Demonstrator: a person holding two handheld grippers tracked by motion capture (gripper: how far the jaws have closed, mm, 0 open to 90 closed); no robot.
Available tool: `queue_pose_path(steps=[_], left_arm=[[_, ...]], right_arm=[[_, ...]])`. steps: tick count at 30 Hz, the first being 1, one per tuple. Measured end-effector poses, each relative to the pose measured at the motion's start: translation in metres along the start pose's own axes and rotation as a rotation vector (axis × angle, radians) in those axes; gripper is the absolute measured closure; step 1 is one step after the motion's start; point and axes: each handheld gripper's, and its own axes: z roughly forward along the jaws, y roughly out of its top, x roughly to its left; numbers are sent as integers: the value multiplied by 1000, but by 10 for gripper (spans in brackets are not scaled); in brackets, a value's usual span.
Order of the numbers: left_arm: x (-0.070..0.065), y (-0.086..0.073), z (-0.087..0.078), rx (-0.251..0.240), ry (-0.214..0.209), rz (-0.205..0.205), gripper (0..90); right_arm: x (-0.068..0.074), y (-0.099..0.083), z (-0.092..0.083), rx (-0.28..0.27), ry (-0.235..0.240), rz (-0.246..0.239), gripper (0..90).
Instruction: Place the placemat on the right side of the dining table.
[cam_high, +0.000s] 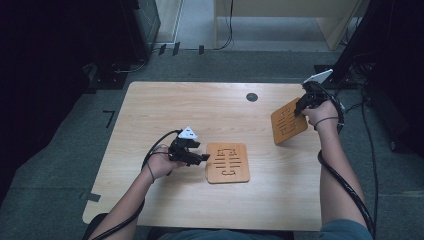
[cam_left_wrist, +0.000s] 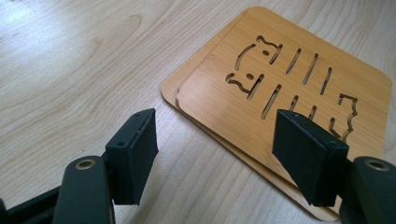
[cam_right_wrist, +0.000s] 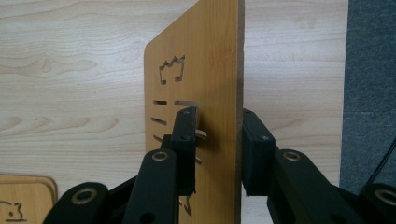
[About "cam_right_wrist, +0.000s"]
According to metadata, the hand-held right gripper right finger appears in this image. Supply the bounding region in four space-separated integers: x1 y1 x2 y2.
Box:
241 107 367 224

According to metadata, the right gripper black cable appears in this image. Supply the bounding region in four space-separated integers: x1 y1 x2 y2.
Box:
366 143 396 187

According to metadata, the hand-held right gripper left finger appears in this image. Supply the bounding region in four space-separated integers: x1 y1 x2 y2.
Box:
121 105 201 224

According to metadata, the animal-cutout wooden trivet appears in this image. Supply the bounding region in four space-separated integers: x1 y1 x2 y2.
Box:
0 173 59 224

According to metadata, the crown-cutout wooden trivet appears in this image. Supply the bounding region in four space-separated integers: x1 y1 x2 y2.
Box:
143 0 246 224

